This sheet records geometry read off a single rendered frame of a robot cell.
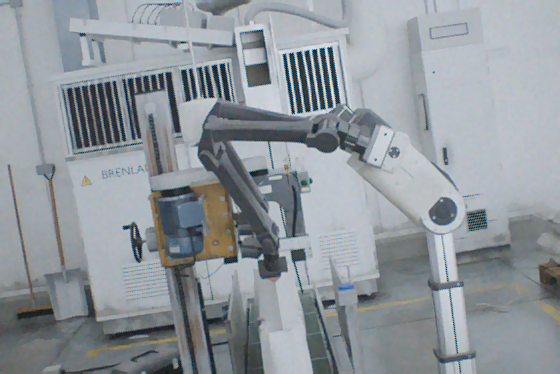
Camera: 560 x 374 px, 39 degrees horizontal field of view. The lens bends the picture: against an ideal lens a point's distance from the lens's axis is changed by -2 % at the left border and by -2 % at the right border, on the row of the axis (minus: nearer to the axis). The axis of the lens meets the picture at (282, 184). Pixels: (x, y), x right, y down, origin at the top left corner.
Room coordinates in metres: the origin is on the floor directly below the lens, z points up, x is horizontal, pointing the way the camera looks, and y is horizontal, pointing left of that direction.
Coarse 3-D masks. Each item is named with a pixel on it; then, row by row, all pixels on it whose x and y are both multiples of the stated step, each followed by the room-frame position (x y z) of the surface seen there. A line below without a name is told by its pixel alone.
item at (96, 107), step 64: (128, 64) 5.96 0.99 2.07; (192, 64) 6.09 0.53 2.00; (320, 64) 5.99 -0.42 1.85; (64, 128) 5.97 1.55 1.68; (128, 128) 6.06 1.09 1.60; (128, 192) 5.99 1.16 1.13; (320, 192) 6.01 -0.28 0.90; (128, 256) 5.99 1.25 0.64; (320, 256) 6.00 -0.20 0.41; (128, 320) 6.02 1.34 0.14
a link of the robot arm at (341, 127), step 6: (324, 120) 2.36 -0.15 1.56; (330, 120) 2.35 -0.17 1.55; (342, 120) 2.35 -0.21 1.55; (318, 126) 2.35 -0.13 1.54; (324, 126) 2.33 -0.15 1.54; (330, 126) 2.33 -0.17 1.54; (336, 126) 2.34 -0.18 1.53; (342, 126) 2.33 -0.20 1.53; (348, 126) 2.34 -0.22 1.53; (336, 132) 2.32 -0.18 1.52; (342, 132) 2.31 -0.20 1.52; (348, 132) 2.31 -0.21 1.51; (342, 138) 2.32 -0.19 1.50
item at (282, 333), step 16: (256, 272) 2.92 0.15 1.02; (288, 272) 2.91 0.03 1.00; (256, 288) 2.95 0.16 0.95; (272, 288) 2.84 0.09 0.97; (288, 288) 2.89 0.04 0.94; (272, 304) 2.85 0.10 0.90; (288, 304) 2.88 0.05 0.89; (272, 320) 2.87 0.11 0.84; (288, 320) 2.87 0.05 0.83; (272, 336) 2.81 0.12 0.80; (288, 336) 2.81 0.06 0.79; (304, 336) 2.90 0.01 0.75; (272, 352) 2.80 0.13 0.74; (288, 352) 2.80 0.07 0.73; (304, 352) 2.81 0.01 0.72; (272, 368) 2.81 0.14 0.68; (288, 368) 2.79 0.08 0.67; (304, 368) 2.80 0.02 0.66
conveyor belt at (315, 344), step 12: (300, 300) 4.88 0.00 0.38; (252, 312) 4.77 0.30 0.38; (312, 312) 4.56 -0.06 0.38; (252, 324) 4.50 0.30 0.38; (312, 324) 4.31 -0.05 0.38; (252, 336) 4.26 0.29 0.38; (312, 336) 4.09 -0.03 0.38; (252, 348) 4.04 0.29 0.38; (312, 348) 3.89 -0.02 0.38; (324, 348) 3.85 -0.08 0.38; (252, 360) 3.85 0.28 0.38; (312, 360) 3.70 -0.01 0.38; (324, 360) 3.68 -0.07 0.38; (252, 372) 3.66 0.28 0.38; (264, 372) 3.63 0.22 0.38; (324, 372) 3.51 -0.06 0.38
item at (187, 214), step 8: (176, 208) 3.00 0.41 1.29; (184, 208) 3.01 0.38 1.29; (192, 208) 3.02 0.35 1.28; (200, 208) 3.04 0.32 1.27; (176, 216) 3.03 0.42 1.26; (184, 216) 3.01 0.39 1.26; (192, 216) 3.02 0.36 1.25; (200, 216) 3.03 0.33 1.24; (176, 224) 3.04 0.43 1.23; (184, 224) 3.00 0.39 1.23; (192, 224) 3.02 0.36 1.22
